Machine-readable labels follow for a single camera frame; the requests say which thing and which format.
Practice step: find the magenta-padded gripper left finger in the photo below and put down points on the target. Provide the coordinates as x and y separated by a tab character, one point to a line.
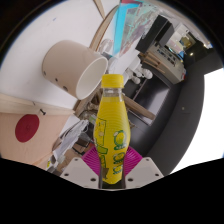
80	170

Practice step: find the white ceiling light panel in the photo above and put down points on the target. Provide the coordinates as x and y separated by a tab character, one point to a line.
206	116

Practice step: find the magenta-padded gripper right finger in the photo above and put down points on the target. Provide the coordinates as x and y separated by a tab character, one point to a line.
143	170

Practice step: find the thin wooden stick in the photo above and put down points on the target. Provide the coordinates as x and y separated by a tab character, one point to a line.
101	30

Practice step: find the cream speckled mug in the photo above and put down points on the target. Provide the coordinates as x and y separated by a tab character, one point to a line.
65	65

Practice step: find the white plaster bust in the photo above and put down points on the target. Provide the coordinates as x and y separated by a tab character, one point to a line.
136	80
146	74

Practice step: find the yellow drink bottle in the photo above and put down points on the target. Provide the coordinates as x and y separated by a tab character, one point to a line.
111	133

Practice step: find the black wall screen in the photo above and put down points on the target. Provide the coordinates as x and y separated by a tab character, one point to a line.
151	100

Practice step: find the stacked black boxes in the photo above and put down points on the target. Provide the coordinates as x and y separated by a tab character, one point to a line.
153	33

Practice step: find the flat round red coaster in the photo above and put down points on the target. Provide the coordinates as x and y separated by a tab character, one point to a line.
27	128

